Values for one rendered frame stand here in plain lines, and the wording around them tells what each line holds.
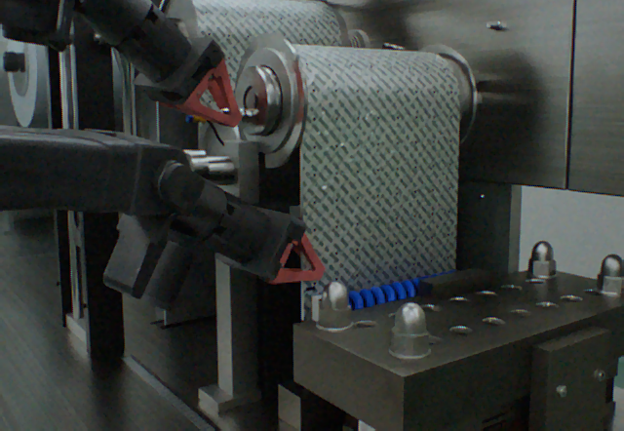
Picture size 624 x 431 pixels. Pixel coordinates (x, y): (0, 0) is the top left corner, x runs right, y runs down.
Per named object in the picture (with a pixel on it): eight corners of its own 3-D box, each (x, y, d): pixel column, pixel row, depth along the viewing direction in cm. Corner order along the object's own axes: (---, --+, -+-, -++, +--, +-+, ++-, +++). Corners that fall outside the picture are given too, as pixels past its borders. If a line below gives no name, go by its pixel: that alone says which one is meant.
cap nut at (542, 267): (520, 274, 84) (522, 240, 84) (538, 270, 86) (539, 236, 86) (545, 280, 81) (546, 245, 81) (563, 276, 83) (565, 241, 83)
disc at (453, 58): (390, 149, 95) (397, 44, 92) (392, 149, 95) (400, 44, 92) (469, 165, 83) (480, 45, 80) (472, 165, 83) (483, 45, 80)
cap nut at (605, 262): (588, 291, 76) (590, 253, 76) (605, 286, 79) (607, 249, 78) (617, 298, 74) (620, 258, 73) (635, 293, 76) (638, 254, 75)
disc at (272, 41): (232, 158, 80) (235, 32, 77) (236, 157, 80) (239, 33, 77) (301, 177, 68) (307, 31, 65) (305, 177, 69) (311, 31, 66)
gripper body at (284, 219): (278, 284, 63) (216, 254, 59) (227, 263, 71) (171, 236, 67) (306, 222, 64) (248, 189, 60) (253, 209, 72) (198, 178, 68)
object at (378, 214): (300, 319, 72) (299, 148, 69) (451, 285, 85) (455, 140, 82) (303, 320, 71) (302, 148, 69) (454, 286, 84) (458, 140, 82)
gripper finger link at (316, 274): (322, 308, 69) (253, 275, 64) (284, 293, 75) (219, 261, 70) (347, 249, 70) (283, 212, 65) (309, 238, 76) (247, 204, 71)
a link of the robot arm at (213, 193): (183, 160, 58) (156, 159, 63) (149, 231, 57) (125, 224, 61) (243, 193, 62) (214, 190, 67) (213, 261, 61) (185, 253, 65)
